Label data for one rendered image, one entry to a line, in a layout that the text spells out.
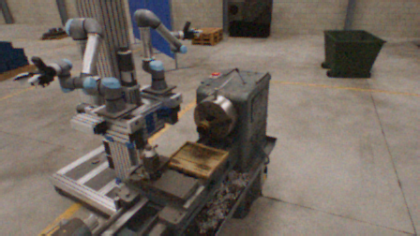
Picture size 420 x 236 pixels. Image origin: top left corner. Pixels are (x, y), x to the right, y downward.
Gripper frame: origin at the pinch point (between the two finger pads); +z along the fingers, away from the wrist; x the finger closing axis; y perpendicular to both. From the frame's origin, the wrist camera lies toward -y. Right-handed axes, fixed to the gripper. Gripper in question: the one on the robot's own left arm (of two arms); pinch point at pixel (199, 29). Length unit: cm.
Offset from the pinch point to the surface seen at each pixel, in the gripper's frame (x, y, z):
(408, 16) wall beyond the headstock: -115, 106, 989
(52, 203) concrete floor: -25, 163, -162
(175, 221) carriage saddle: 138, 50, -113
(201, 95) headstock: 65, 30, -44
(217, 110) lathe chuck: 92, 28, -50
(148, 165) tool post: 105, 38, -111
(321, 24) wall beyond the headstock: -352, 172, 852
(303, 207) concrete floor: 142, 140, 26
